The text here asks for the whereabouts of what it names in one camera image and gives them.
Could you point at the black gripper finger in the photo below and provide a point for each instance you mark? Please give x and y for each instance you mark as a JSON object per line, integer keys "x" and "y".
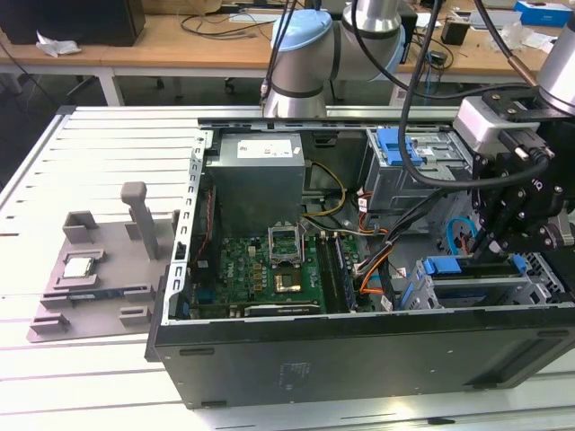
{"x": 530, "y": 235}
{"x": 489, "y": 188}

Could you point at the hard disk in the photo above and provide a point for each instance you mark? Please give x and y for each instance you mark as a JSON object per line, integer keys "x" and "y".
{"x": 442, "y": 265}

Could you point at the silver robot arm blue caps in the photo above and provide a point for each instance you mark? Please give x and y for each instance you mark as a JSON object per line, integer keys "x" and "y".
{"x": 305, "y": 67}

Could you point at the grey metal disk bay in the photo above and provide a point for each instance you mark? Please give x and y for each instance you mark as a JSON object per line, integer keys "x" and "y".
{"x": 471, "y": 284}

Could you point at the grey metal drive cage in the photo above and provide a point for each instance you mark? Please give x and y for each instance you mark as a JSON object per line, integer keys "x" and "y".
{"x": 386, "y": 188}

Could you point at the blue plastic drive latch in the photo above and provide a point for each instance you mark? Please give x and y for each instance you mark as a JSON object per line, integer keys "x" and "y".
{"x": 391, "y": 155}

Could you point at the clear plastic bag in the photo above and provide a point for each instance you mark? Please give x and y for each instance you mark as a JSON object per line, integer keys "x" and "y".
{"x": 516, "y": 36}

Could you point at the installed RAM stick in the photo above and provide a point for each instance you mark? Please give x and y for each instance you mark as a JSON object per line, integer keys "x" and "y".
{"x": 346, "y": 274}

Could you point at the flat grey box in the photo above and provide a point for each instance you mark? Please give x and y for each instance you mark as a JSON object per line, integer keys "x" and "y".
{"x": 507, "y": 18}

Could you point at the small black computer box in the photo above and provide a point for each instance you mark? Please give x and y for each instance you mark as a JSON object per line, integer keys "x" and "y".
{"x": 409, "y": 36}

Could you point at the blue cardboard box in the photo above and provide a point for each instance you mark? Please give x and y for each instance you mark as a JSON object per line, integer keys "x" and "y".
{"x": 548, "y": 15}

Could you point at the black RAM slot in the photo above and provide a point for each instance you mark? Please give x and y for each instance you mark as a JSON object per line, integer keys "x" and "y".
{"x": 325, "y": 269}

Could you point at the CPU socket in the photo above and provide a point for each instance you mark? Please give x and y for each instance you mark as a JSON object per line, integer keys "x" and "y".
{"x": 287, "y": 282}

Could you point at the grey power supply unit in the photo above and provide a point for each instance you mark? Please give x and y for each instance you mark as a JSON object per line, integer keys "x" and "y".
{"x": 256, "y": 188}

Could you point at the black graphics card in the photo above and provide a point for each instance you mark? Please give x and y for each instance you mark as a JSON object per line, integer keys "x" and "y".
{"x": 283, "y": 309}

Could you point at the black open PC case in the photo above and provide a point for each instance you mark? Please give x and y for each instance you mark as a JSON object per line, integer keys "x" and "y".
{"x": 314, "y": 359}

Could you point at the green motherboard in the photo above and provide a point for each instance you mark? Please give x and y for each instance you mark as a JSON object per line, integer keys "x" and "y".
{"x": 242, "y": 269}

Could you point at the black case fan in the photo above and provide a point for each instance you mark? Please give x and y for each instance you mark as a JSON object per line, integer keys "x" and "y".
{"x": 197, "y": 233}

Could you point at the wooden desk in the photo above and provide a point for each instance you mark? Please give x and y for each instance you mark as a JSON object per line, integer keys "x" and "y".
{"x": 179, "y": 49}

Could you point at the grey parts rack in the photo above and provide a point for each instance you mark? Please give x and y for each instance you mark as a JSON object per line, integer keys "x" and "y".
{"x": 99, "y": 323}

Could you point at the silver CPU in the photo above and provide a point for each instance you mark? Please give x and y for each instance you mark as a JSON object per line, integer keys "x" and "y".
{"x": 77, "y": 268}

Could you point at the large black box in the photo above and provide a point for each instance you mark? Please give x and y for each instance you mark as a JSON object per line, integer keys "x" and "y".
{"x": 72, "y": 20}

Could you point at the crumpled white paper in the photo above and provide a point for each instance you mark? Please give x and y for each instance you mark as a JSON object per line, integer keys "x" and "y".
{"x": 58, "y": 47}

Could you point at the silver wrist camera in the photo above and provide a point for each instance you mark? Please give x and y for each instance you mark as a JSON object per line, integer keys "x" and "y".
{"x": 476, "y": 125}

